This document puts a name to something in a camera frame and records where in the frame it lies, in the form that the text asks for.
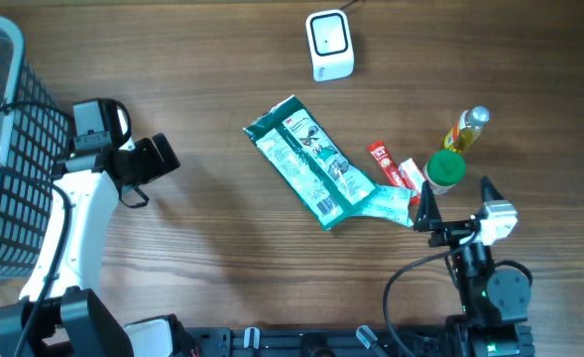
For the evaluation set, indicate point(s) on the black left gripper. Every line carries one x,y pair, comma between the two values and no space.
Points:
157,166

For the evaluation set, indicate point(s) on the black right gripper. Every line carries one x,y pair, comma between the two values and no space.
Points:
428,217

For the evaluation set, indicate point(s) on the green lid small jar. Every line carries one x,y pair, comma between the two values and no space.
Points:
444,170

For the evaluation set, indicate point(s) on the red white tissue pack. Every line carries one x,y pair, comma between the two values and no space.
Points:
411,175

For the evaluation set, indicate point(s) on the pale green snack packet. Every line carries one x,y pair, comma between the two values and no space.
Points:
391,203

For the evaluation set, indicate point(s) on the yellow oil bottle silver cap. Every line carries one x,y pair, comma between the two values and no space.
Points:
466,130

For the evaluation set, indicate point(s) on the red Nescafe coffee stick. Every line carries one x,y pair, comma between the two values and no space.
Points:
383,158

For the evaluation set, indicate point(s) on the green 3M gloves package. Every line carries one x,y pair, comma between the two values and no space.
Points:
311,164

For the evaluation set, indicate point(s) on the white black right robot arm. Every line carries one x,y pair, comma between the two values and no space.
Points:
495,295

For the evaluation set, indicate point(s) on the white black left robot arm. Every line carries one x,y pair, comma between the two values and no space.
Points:
59,311

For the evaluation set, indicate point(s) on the white barcode scanner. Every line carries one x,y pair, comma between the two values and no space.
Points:
330,45

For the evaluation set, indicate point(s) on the grey plastic shopping basket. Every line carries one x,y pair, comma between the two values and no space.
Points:
32,134

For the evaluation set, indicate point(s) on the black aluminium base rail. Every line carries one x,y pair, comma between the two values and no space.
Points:
423,340

